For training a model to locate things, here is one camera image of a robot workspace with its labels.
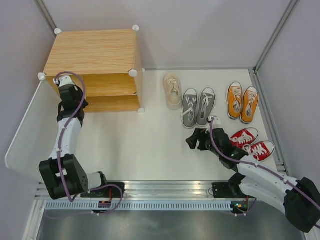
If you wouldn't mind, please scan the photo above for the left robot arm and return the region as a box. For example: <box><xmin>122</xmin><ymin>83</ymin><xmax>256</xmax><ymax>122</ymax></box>
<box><xmin>39</xmin><ymin>84</ymin><xmax>110</xmax><ymax>202</ymax></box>

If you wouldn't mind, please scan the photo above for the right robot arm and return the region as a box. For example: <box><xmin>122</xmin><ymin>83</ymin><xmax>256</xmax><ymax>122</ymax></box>
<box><xmin>185</xmin><ymin>128</ymin><xmax>320</xmax><ymax>233</ymax></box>

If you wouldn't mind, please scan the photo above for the wooden shoe cabinet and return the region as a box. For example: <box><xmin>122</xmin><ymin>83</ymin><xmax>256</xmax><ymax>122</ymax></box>
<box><xmin>38</xmin><ymin>25</ymin><xmax>145</xmax><ymax>113</ymax></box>

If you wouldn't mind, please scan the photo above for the translucent cabinet door panel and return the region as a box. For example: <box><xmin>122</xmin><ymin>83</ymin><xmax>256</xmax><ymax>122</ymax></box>
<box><xmin>5</xmin><ymin>81</ymin><xmax>60</xmax><ymax>182</ymax></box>

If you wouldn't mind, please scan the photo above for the red sneaker upper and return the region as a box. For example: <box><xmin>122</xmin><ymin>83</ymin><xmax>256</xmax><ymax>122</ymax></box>
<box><xmin>229</xmin><ymin>127</ymin><xmax>259</xmax><ymax>148</ymax></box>

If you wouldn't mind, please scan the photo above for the red sneaker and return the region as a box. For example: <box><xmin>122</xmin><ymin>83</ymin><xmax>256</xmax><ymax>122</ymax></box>
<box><xmin>243</xmin><ymin>140</ymin><xmax>275</xmax><ymax>162</ymax></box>
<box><xmin>229</xmin><ymin>127</ymin><xmax>259</xmax><ymax>148</ymax></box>

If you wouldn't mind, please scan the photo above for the grey sneaker right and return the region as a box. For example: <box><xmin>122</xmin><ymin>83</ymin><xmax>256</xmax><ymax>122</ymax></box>
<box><xmin>196</xmin><ymin>87</ymin><xmax>216</xmax><ymax>127</ymax></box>

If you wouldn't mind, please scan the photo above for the grey sneaker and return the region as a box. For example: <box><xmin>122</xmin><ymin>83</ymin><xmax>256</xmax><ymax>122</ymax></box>
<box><xmin>181</xmin><ymin>88</ymin><xmax>198</xmax><ymax>129</ymax></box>
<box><xmin>196</xmin><ymin>87</ymin><xmax>216</xmax><ymax>127</ymax></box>

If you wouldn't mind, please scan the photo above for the grey sneaker left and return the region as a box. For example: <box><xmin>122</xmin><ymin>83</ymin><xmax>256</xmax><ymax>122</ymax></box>
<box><xmin>181</xmin><ymin>88</ymin><xmax>198</xmax><ymax>129</ymax></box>

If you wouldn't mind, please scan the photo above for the red sneaker lower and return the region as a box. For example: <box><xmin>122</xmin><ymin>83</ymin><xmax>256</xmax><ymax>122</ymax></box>
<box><xmin>243</xmin><ymin>140</ymin><xmax>275</xmax><ymax>162</ymax></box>

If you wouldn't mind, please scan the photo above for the orange sneaker left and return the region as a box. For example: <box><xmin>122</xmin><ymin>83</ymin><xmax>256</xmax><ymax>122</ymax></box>
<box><xmin>226</xmin><ymin>81</ymin><xmax>243</xmax><ymax>120</ymax></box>

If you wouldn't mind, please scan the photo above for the orange sneaker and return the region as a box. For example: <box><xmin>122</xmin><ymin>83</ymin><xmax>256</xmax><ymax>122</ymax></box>
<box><xmin>240</xmin><ymin>86</ymin><xmax>259</xmax><ymax>124</ymax></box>
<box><xmin>226</xmin><ymin>81</ymin><xmax>243</xmax><ymax>120</ymax></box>

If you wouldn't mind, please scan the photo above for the orange sneaker right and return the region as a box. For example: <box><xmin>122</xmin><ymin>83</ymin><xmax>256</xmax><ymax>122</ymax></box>
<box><xmin>240</xmin><ymin>86</ymin><xmax>259</xmax><ymax>124</ymax></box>

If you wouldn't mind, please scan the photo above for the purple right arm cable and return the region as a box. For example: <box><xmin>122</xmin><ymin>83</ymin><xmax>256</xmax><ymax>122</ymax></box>
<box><xmin>209</xmin><ymin>118</ymin><xmax>320</xmax><ymax>227</ymax></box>

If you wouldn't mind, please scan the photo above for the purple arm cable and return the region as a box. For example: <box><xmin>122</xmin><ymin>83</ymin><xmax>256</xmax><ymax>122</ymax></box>
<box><xmin>46</xmin><ymin>71</ymin><xmax>123</xmax><ymax>220</ymax></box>
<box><xmin>209</xmin><ymin>118</ymin><xmax>320</xmax><ymax>227</ymax></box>

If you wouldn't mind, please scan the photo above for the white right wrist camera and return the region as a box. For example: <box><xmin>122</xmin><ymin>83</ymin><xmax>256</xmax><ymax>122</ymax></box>
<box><xmin>207</xmin><ymin>115</ymin><xmax>222</xmax><ymax>126</ymax></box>

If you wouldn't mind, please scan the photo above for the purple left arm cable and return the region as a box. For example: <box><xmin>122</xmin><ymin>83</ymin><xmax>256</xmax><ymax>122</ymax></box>
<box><xmin>46</xmin><ymin>71</ymin><xmax>123</xmax><ymax>220</ymax></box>

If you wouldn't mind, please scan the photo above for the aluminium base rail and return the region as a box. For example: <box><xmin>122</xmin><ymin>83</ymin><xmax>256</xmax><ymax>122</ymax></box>
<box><xmin>34</xmin><ymin>180</ymin><xmax>258</xmax><ymax>200</ymax></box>

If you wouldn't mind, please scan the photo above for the white slotted cable duct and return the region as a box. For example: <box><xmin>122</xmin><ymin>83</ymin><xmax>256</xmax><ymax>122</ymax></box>
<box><xmin>45</xmin><ymin>200</ymin><xmax>233</xmax><ymax>211</ymax></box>

